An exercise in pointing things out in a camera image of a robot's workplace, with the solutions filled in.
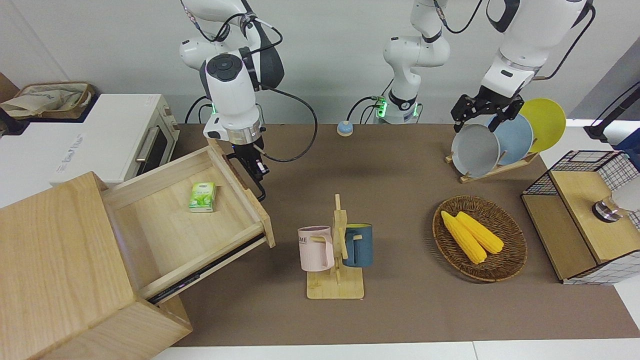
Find wooden mug rack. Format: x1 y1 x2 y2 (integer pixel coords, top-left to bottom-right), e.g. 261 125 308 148
306 193 366 300

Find blue object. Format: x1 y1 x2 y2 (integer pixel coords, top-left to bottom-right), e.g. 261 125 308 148
617 127 640 159

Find dark blue mug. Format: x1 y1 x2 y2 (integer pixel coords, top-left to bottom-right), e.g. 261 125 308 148
342 223 374 268

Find wooden cabinet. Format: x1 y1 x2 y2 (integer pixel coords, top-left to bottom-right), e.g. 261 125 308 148
0 171 194 360

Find wooden shelf with wire mesh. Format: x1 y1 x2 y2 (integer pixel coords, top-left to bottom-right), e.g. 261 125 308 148
520 149 640 286

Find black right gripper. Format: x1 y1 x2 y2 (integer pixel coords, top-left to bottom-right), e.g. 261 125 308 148
230 141 270 182

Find pink mug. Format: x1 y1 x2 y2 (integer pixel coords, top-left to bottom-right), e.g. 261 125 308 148
297 225 335 273

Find light wooden drawer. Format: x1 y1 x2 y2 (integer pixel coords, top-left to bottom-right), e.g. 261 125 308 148
101 139 276 305

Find brown table mat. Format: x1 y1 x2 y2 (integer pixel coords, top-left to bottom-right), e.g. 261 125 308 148
170 123 640 347

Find wooden plate rack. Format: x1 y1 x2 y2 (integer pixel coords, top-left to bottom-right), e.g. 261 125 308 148
444 151 541 185

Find yellow corn cob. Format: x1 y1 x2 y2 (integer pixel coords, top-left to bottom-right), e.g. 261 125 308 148
455 210 505 255
440 210 488 265

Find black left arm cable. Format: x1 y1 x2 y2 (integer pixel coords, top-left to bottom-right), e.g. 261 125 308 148
532 3 597 81

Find yellow plate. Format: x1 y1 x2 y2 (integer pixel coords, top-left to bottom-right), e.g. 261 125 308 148
519 97 567 154

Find black left base cables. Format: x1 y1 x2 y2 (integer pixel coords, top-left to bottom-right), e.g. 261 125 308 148
347 92 389 126

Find white object with metal cap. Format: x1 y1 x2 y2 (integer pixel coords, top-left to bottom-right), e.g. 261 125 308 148
592 175 640 224

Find light blue plate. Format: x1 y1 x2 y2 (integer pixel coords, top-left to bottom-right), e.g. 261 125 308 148
487 113 535 166

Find grey plate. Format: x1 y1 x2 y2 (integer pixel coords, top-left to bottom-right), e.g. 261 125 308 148
451 123 501 179

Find green tissue pack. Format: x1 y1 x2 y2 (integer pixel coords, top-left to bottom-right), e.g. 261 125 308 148
188 181 217 214

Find wicker basket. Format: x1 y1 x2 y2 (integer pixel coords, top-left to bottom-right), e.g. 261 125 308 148
432 195 529 284

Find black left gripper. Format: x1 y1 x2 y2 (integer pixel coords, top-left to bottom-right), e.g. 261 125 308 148
450 85 525 134

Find white toaster oven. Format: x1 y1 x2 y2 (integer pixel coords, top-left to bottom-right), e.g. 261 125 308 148
0 93 180 209

